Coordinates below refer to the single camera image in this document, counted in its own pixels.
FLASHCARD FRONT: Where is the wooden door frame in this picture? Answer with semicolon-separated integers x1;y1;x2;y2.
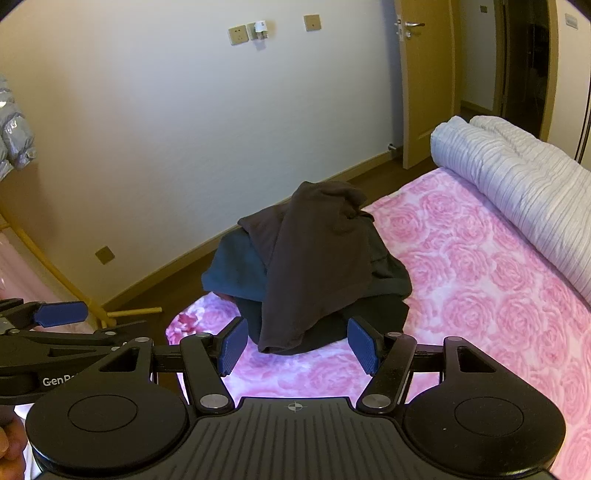
490;0;591;163

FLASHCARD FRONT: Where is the blue garment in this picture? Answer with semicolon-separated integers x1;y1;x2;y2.
202;231;278;306

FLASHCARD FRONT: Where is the metal door handle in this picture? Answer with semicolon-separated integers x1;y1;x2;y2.
396;14;426;40

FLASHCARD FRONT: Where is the wooden door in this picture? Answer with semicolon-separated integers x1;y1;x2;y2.
393;0;462;169

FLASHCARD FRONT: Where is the black garment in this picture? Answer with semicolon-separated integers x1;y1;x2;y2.
235;295;410;356

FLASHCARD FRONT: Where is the white striped quilt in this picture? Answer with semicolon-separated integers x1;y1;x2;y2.
430;115;591;301

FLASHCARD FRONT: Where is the dark brown long-sleeve shirt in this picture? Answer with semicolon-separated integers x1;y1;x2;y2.
238;181;376;355

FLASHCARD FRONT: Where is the person's left hand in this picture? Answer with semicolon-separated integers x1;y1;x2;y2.
0;407;29;480

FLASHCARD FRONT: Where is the dark grey garment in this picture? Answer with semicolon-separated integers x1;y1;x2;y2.
365;222;413;302

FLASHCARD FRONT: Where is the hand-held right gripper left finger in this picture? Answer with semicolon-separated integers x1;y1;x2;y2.
95;318;250;414

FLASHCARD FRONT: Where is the pink rose-print blanket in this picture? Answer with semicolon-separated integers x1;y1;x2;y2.
165;166;591;480

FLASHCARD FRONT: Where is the silver puffer jacket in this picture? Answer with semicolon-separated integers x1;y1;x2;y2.
0;74;38;182

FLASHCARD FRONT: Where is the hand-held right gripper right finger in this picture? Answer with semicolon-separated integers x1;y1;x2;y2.
347;318;500;414

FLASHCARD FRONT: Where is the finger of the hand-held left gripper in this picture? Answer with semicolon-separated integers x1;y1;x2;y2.
0;323;149;365
0;299;89;330

